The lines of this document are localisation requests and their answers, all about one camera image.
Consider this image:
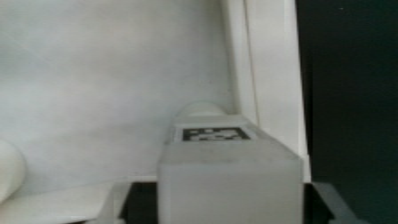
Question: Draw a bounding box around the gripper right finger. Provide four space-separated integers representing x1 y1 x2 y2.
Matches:
305 182 372 224

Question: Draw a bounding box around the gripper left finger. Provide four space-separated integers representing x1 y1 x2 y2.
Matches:
88 182 159 224

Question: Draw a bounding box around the white table leg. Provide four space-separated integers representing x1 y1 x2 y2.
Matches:
157 102 305 224

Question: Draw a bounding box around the white square table top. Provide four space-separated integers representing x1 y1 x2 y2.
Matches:
0 0 312 224

